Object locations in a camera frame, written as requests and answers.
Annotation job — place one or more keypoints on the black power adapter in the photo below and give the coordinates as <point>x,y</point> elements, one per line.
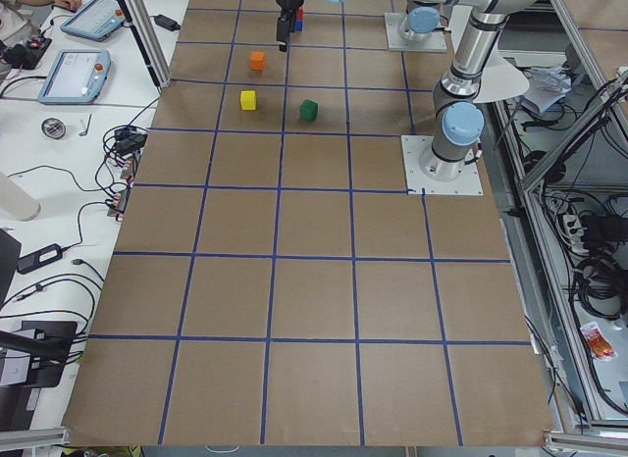
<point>39,258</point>

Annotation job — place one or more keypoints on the yellow block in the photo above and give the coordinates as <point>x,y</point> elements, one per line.
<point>248,100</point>

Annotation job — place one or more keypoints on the green block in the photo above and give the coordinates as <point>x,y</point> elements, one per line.
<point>308,110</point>

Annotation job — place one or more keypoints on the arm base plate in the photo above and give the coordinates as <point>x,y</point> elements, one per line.
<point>471,177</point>
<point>401,38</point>

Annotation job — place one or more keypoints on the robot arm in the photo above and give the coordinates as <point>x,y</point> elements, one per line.
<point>420,27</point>
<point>460,122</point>

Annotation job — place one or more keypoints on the white paper roll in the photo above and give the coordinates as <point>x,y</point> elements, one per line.
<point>17,202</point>

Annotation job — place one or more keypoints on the lower teach pendant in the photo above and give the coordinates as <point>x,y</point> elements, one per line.
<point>76,77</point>

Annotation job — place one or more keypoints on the aluminium frame post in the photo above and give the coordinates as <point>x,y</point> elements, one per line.
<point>147,41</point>

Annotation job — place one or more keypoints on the red snack packet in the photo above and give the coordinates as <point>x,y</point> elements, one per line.
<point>599,346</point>

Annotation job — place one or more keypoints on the upper teach pendant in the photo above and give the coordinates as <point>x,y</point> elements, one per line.
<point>95,20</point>

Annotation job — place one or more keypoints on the orange block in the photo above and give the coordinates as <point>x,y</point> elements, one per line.
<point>257,61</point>

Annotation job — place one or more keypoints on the teach pendant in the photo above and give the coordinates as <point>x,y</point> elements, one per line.
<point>76,77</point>
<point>95,20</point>

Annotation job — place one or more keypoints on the round metal tin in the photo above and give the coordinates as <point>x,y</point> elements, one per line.
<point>53,128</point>

